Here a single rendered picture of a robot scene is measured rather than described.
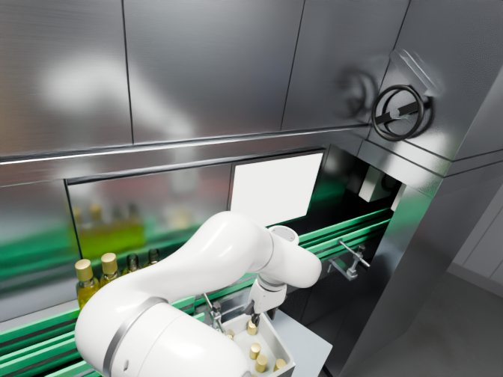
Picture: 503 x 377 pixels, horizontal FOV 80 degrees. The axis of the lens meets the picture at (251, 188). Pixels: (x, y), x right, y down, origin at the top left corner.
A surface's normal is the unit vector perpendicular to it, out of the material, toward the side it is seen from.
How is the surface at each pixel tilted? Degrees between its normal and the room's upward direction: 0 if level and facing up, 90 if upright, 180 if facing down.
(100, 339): 49
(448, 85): 90
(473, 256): 90
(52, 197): 90
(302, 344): 0
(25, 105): 90
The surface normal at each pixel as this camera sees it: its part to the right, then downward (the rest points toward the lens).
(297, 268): 0.37, 0.06
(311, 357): 0.13, -0.85
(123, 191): 0.51, 0.50
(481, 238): -0.58, 0.35
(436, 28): -0.85, 0.17
